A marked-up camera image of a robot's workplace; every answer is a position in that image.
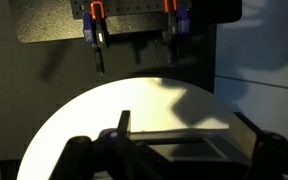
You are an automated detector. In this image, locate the round white table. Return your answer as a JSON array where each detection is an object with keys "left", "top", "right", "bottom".
[{"left": 16, "top": 77, "right": 235, "bottom": 180}]

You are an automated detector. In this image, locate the orange purple clamp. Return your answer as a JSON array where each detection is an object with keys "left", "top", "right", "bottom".
[
  {"left": 82, "top": 1, "right": 107, "bottom": 75},
  {"left": 162, "top": 0, "right": 190, "bottom": 67}
]

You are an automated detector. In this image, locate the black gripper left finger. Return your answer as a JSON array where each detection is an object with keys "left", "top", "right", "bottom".
[{"left": 49, "top": 130, "right": 171, "bottom": 180}]

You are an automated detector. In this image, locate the grey toy stove oven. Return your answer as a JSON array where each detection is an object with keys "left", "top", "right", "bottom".
[{"left": 108, "top": 111, "right": 250, "bottom": 180}]

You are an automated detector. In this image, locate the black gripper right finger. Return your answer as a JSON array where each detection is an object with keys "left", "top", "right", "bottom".
[{"left": 244, "top": 133, "right": 288, "bottom": 180}]

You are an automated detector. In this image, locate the right orange purple clamp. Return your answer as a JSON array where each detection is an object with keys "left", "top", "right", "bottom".
[{"left": 162, "top": 0, "right": 190, "bottom": 67}]

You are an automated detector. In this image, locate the left orange purple clamp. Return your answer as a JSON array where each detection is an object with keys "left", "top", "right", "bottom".
[{"left": 82, "top": 1, "right": 107, "bottom": 75}]

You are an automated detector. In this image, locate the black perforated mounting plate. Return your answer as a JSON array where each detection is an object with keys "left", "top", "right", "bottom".
[{"left": 9, "top": 0, "right": 242, "bottom": 43}]

